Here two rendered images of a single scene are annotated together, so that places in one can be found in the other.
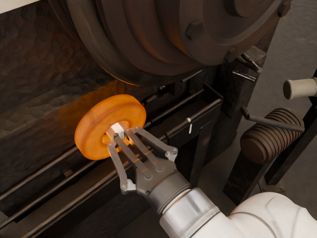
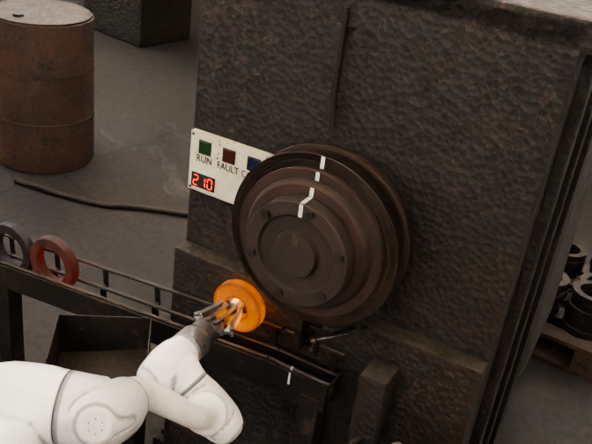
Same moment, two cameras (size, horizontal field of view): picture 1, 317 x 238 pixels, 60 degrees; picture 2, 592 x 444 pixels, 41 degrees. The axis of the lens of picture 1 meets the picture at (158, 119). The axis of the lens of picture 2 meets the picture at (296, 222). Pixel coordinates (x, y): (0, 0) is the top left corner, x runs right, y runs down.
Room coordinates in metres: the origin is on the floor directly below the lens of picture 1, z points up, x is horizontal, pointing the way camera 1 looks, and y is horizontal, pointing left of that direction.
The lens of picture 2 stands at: (-0.37, -1.61, 2.07)
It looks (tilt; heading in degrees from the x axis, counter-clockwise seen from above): 28 degrees down; 64
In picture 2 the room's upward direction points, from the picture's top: 8 degrees clockwise
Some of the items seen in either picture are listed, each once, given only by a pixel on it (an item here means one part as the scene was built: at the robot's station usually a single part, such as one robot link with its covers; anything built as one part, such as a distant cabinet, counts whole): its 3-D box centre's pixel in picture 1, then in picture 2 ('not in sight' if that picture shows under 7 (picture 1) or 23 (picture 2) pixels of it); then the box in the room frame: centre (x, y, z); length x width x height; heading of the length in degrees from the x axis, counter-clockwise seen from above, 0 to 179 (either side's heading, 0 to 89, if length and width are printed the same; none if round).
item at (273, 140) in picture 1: (255, 162); not in sight; (0.56, -0.40, 0.27); 0.22 x 0.13 x 0.53; 128
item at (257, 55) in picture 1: (235, 80); (373, 403); (0.62, -0.24, 0.68); 0.11 x 0.08 x 0.24; 38
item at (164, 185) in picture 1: (160, 182); (207, 329); (0.21, 0.00, 0.83); 0.09 x 0.08 x 0.07; 39
